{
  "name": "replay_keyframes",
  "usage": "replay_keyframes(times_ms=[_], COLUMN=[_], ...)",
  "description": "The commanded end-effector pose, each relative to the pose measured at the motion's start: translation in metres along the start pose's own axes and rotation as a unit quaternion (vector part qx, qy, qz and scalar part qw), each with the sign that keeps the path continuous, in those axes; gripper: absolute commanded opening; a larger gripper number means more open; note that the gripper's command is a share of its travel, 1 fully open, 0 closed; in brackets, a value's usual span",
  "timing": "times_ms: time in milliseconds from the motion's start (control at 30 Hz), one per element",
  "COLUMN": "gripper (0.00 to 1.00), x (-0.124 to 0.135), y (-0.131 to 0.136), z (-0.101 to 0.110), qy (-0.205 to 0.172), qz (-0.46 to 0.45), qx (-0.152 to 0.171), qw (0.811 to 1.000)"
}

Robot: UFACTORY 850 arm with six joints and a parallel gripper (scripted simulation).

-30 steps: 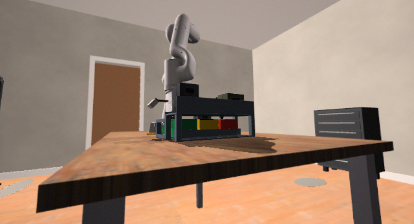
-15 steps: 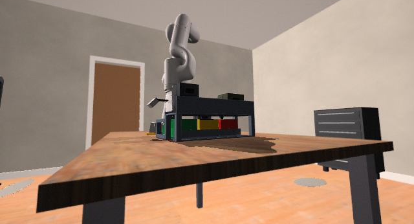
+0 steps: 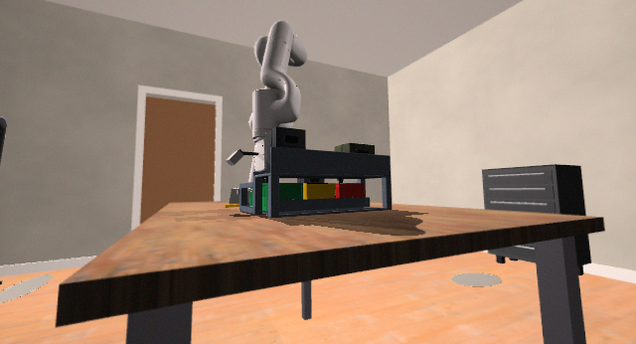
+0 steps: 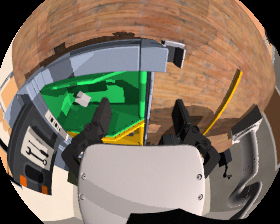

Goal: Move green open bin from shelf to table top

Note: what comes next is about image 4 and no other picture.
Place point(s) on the orange bar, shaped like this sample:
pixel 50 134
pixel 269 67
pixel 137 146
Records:
pixel 231 92

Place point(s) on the green bin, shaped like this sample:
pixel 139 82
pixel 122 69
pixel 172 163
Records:
pixel 125 91

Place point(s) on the yellow open bin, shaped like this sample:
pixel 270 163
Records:
pixel 121 138

